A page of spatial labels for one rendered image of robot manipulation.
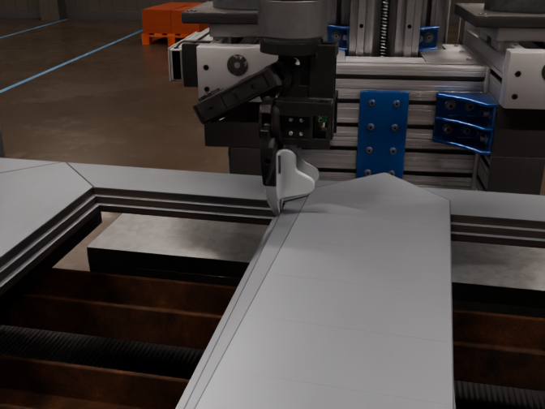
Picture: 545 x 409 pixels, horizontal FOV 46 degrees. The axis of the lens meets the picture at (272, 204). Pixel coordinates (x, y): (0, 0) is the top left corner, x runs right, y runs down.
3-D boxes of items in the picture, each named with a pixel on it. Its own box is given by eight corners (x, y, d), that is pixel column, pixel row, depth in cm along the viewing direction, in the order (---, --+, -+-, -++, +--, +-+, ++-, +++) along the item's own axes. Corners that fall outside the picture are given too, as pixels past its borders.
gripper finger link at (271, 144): (273, 191, 74) (273, 116, 70) (260, 190, 74) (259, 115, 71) (281, 177, 78) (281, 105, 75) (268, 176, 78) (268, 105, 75)
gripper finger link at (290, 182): (311, 227, 76) (314, 152, 73) (263, 223, 77) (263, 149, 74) (315, 217, 79) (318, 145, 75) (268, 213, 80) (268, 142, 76)
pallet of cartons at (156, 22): (211, 46, 758) (209, 10, 743) (140, 45, 766) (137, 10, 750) (226, 33, 864) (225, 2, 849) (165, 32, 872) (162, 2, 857)
